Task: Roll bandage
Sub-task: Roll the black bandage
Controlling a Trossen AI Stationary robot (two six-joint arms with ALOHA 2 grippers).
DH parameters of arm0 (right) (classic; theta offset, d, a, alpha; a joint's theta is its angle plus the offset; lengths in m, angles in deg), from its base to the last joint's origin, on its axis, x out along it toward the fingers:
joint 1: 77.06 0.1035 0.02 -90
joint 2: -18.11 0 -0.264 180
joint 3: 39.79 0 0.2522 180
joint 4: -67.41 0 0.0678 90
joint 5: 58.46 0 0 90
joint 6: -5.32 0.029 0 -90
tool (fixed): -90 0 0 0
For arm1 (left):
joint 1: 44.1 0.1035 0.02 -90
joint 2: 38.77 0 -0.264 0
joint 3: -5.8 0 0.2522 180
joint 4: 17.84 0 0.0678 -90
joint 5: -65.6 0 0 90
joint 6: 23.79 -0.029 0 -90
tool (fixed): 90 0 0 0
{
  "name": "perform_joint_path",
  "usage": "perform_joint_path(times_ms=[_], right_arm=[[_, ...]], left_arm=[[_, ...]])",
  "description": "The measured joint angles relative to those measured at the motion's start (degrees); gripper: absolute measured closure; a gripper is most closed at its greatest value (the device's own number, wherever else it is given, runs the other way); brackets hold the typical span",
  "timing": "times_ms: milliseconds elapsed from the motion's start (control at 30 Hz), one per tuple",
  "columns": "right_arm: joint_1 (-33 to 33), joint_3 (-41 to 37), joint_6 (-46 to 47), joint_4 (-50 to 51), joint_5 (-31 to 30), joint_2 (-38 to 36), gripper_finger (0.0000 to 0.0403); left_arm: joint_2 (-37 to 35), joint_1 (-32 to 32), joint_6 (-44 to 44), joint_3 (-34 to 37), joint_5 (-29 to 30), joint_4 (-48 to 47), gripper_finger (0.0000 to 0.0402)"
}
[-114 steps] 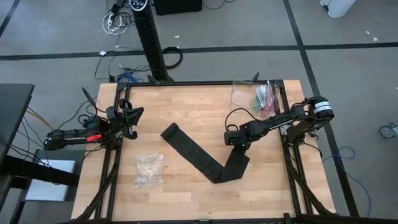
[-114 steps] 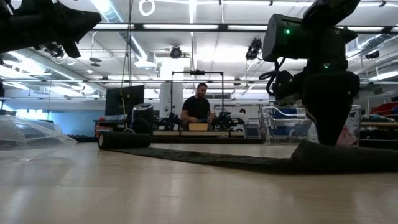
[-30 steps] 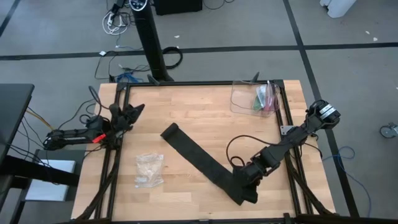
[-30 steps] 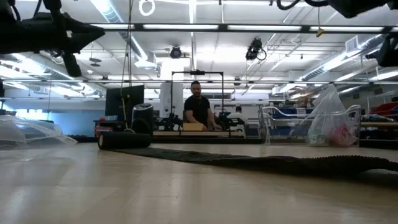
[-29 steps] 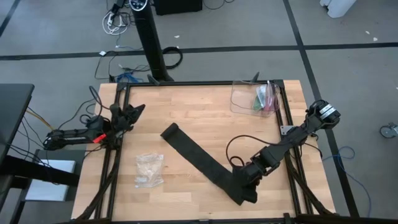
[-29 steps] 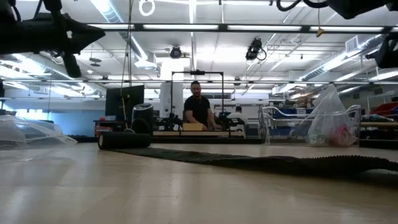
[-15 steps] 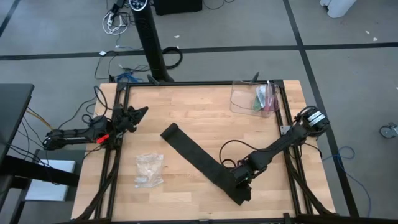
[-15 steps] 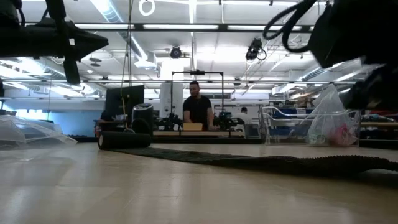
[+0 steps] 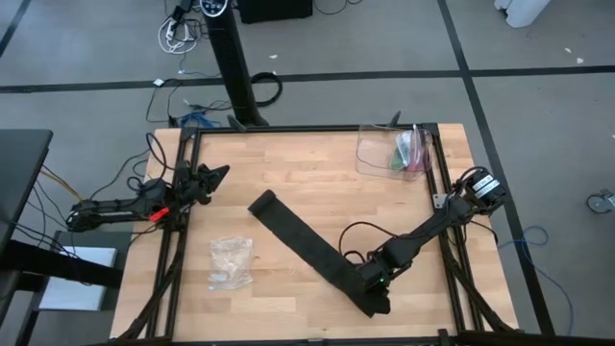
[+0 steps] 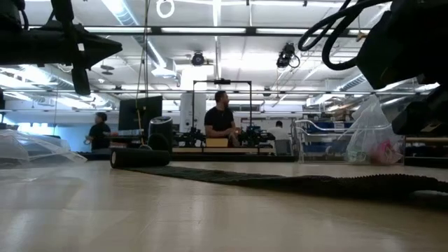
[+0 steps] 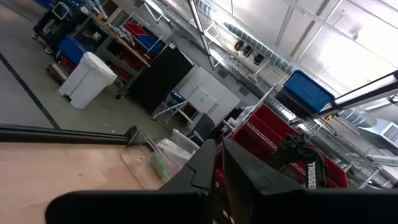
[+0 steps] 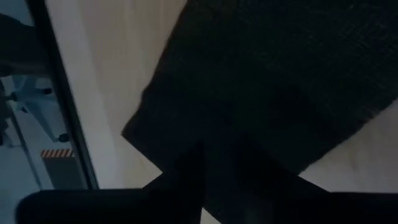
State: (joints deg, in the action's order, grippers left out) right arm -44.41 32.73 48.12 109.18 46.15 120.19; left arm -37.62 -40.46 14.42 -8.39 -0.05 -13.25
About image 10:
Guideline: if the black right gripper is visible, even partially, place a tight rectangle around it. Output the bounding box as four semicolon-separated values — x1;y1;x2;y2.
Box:
356;0;448;136

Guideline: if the clear bag with items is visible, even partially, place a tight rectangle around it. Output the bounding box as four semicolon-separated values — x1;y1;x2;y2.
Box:
344;93;403;165

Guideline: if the distant black metal frame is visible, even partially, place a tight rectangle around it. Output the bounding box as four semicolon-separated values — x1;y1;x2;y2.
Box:
191;78;253;139

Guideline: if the black aluminium table frame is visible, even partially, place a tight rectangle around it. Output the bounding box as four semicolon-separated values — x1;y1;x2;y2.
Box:
78;150;298;162

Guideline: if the grey chair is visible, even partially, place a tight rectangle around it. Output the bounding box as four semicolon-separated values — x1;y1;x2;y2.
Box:
274;139;293;156

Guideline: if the person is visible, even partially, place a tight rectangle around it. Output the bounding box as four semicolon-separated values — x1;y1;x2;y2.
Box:
83;111;113;152
267;120;292;141
204;90;242;148

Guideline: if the green item in bag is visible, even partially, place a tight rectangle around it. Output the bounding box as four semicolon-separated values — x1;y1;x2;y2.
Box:
346;149;368;164

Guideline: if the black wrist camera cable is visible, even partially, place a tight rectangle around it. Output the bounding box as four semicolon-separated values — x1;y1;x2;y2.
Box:
297;0;389;71

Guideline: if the yellow box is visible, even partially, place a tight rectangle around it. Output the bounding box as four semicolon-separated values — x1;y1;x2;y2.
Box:
205;137;230;148

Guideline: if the clear plastic bag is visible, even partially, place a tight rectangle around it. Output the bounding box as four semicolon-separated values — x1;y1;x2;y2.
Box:
0;128;88;167

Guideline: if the pink roll in bag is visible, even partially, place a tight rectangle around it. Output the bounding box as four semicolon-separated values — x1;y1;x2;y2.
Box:
370;139;403;165

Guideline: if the black computer monitor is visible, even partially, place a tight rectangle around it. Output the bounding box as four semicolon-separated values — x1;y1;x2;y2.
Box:
118;95;164;132

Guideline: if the distant wooden table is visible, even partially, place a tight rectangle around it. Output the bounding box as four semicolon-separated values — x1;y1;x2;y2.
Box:
171;146;277;157

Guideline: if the clear plastic bin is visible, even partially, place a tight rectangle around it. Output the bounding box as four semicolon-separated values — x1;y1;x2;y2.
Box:
293;117;408;165

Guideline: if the black ceiling camera with cable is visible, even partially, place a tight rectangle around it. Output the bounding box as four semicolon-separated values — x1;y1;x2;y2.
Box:
275;41;301;69

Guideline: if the white cable ring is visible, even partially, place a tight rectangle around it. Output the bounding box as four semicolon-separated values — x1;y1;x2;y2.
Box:
155;0;176;20

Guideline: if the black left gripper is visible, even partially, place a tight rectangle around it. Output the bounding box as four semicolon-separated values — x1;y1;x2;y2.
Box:
33;19;123;96

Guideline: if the dark fabric mat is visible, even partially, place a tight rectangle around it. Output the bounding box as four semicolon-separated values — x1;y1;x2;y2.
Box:
109;147;448;204

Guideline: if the black overhead light bar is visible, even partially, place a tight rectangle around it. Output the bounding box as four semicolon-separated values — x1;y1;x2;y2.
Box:
26;24;372;39

